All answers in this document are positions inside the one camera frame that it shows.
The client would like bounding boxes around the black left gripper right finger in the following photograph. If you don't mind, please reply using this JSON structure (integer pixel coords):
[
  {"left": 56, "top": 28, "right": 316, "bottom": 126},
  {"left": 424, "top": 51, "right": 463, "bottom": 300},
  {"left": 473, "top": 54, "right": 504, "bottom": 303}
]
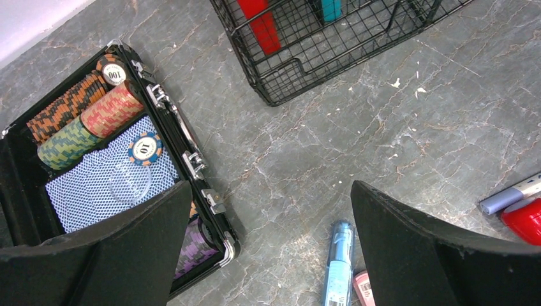
[{"left": 351, "top": 180, "right": 540, "bottom": 305}]

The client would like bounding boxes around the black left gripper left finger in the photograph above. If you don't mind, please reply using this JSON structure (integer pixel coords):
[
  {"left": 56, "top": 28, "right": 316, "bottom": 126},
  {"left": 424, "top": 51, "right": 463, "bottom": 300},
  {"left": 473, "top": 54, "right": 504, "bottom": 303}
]
[{"left": 1, "top": 182, "right": 192, "bottom": 305}]

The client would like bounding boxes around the pink small highlighter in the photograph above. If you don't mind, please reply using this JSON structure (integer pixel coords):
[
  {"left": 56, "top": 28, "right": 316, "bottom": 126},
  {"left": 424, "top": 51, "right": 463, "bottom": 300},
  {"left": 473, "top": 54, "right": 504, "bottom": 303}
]
[{"left": 353, "top": 270, "right": 375, "bottom": 306}]

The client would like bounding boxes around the blue small highlighter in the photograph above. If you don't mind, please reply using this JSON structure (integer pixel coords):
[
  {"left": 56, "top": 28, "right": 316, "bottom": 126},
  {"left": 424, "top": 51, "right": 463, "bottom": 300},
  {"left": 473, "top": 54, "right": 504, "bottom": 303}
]
[{"left": 322, "top": 221, "right": 355, "bottom": 306}]

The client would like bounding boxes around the black wire mesh organizer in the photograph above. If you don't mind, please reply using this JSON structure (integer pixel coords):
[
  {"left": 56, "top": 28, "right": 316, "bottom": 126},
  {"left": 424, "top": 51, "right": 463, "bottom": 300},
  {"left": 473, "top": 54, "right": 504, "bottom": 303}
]
[{"left": 212, "top": 0, "right": 466, "bottom": 106}]

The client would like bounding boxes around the teal blue clipboard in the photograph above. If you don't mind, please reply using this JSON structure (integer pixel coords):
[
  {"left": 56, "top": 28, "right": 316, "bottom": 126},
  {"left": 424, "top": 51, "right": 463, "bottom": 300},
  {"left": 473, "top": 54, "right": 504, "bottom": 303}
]
[{"left": 320, "top": 0, "right": 341, "bottom": 22}]

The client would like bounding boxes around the red clipboard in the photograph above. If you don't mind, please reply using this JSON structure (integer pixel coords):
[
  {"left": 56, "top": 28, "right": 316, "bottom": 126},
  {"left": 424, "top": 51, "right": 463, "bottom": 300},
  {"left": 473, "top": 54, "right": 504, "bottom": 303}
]
[{"left": 238, "top": 0, "right": 281, "bottom": 55}]

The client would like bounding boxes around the purple chip stack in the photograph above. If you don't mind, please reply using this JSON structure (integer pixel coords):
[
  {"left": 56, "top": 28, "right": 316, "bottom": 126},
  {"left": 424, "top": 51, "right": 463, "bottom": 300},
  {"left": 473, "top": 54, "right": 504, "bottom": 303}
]
[{"left": 174, "top": 217, "right": 218, "bottom": 279}]

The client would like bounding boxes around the clear dealer button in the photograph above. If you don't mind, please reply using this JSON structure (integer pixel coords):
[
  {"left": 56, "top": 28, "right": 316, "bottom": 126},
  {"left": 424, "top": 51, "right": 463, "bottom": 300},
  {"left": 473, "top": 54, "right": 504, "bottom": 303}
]
[{"left": 108, "top": 162, "right": 152, "bottom": 205}]

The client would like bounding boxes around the blue tan chip stack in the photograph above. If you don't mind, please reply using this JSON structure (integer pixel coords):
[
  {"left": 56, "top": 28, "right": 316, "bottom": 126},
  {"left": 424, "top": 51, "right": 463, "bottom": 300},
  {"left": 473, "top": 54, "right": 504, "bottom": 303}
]
[{"left": 189, "top": 201, "right": 198, "bottom": 219}]

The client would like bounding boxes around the blue playing card deck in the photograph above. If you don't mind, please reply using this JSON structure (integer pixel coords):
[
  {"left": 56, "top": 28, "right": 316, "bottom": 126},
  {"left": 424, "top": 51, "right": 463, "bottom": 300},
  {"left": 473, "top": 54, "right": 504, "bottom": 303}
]
[{"left": 45, "top": 116, "right": 179, "bottom": 233}]

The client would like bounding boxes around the blue ten poker chip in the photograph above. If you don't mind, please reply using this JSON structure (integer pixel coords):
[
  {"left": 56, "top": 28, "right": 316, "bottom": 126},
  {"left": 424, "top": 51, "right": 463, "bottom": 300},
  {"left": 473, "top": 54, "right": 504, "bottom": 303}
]
[{"left": 128, "top": 132, "right": 163, "bottom": 166}]

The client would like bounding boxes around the red black stamp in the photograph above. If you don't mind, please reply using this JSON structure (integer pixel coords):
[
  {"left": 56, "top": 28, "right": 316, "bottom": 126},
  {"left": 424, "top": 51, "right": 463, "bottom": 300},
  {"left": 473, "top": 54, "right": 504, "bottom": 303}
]
[{"left": 501, "top": 198, "right": 540, "bottom": 246}]

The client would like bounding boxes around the black poker chip case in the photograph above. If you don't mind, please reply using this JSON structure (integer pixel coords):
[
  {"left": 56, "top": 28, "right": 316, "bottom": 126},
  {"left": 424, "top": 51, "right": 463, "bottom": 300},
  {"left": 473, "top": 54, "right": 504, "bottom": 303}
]
[{"left": 1, "top": 40, "right": 240, "bottom": 301}]

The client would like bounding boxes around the white lilac capped marker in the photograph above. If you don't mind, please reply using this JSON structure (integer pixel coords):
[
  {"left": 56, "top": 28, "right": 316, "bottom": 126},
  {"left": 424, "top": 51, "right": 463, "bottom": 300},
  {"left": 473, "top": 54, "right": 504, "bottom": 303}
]
[{"left": 479, "top": 173, "right": 540, "bottom": 215}]

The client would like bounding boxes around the green chip stack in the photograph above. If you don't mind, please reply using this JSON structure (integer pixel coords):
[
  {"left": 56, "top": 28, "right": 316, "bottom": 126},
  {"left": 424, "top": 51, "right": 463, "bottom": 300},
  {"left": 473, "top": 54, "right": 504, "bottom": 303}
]
[{"left": 37, "top": 116, "right": 102, "bottom": 170}]

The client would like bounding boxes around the red chip stack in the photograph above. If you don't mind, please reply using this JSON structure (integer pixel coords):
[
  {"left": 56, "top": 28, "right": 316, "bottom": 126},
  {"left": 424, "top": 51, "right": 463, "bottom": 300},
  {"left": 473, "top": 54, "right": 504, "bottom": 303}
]
[{"left": 80, "top": 80, "right": 144, "bottom": 138}]

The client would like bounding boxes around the orange black chip stack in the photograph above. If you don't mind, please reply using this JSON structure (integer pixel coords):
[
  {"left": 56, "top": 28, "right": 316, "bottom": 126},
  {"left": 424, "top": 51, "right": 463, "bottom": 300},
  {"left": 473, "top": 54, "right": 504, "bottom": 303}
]
[{"left": 26, "top": 54, "right": 128, "bottom": 145}]

